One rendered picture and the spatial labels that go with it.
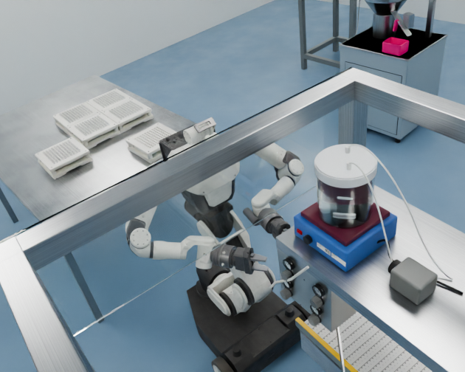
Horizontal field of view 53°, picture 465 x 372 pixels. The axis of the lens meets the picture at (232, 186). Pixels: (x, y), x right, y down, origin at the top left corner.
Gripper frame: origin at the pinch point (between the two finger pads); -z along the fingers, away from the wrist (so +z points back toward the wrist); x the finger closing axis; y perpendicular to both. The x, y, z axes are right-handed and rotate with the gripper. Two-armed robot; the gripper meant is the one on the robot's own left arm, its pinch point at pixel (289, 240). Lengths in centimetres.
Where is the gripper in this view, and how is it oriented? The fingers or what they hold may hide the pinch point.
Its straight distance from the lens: 185.5
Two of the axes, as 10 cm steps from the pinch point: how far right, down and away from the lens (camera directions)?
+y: -8.8, 3.8, -2.9
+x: 1.4, 7.8, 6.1
